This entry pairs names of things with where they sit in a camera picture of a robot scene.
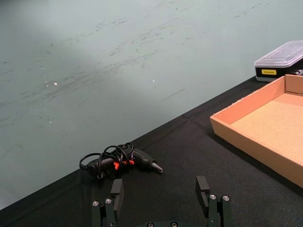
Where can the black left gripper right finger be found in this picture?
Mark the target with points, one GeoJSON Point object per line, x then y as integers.
{"type": "Point", "coordinates": [205, 192]}

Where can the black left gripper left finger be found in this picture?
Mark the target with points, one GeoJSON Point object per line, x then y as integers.
{"type": "Point", "coordinates": [117, 192]}

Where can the black table cloth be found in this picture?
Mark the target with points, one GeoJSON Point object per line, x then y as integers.
{"type": "Point", "coordinates": [180, 170]}

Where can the shallow brown cardboard tray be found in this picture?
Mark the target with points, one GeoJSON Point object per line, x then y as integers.
{"type": "Point", "coordinates": [262, 127]}

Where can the clear plastic case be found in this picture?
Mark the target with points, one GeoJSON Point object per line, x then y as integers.
{"type": "Point", "coordinates": [279, 62]}

